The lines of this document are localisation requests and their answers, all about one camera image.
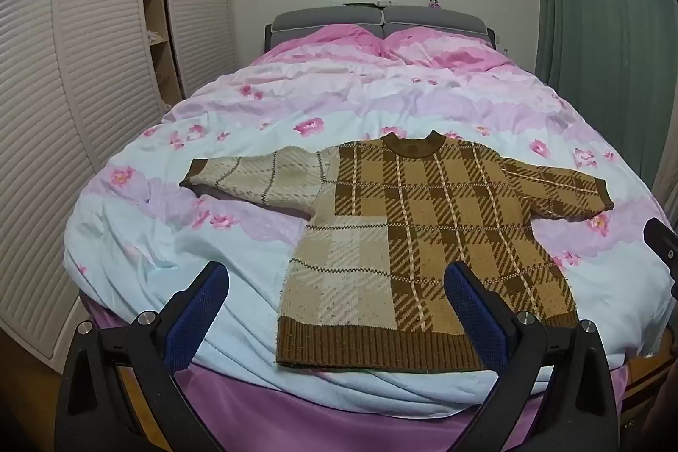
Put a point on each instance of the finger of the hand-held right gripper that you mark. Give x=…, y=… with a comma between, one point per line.
x=662, y=243

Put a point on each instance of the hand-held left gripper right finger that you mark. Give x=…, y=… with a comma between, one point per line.
x=472, y=315

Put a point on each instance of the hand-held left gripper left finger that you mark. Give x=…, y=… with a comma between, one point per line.
x=195, y=320

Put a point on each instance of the brown beige plaid sweater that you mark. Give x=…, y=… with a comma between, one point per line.
x=424, y=229

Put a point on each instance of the floral pink white duvet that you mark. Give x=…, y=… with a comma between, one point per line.
x=159, y=229

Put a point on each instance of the purple bedsheet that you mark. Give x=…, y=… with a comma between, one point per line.
x=318, y=423

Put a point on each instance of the green curtain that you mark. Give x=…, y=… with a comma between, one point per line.
x=604, y=7

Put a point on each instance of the pink pillow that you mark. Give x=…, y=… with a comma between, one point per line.
x=328, y=40
x=439, y=49

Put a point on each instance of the small purple toy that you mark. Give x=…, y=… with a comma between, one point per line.
x=435, y=3

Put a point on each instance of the open wooden wardrobe shelf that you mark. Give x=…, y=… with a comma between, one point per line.
x=156, y=7

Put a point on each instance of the grey padded headboard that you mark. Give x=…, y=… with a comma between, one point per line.
x=318, y=19

